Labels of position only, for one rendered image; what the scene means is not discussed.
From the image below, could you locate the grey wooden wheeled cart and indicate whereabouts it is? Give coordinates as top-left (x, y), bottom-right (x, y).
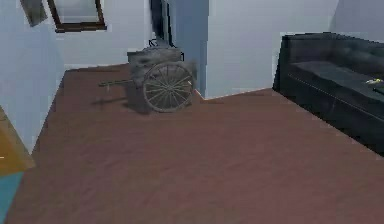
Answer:
top-left (98, 45), bottom-right (198, 114)

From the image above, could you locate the black sofa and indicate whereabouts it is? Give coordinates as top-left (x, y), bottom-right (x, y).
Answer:
top-left (272, 32), bottom-right (384, 157)

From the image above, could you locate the grey framed wall picture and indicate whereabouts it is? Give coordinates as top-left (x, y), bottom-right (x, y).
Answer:
top-left (19, 0), bottom-right (48, 28)

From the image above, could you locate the brown framed window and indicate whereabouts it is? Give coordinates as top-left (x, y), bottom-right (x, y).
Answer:
top-left (46, 0), bottom-right (108, 34)

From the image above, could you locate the dark room door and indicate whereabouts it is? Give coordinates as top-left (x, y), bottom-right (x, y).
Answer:
top-left (149, 0), bottom-right (174, 48)

